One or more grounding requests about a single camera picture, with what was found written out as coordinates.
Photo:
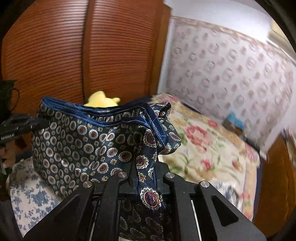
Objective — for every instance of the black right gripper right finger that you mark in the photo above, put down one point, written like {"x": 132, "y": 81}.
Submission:
{"x": 176, "y": 194}

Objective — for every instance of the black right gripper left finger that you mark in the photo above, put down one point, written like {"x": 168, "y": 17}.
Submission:
{"x": 118, "y": 187}

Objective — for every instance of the navy patterned satin garment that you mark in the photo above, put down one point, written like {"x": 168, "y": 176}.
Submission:
{"x": 83, "y": 143}

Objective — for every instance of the blue white floral cloth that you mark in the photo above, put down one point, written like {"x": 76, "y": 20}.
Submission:
{"x": 31, "y": 198}

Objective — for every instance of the floral cream bedspread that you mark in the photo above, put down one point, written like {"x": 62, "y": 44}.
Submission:
{"x": 210, "y": 152}

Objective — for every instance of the brown louvered wardrobe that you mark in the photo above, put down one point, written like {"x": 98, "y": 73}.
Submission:
{"x": 71, "y": 49}

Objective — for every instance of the yellow plush toy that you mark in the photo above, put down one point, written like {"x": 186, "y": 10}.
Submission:
{"x": 99, "y": 100}

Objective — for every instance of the brown wooden cabinet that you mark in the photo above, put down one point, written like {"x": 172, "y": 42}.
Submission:
{"x": 277, "y": 192}

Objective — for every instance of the small blue box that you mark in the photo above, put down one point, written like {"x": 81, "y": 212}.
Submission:
{"x": 233, "y": 124}

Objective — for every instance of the clutter on cabinet top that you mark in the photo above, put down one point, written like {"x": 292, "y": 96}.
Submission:
{"x": 288, "y": 136}

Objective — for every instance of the ring patterned lace curtain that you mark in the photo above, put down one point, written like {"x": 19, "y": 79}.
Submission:
{"x": 219, "y": 71}

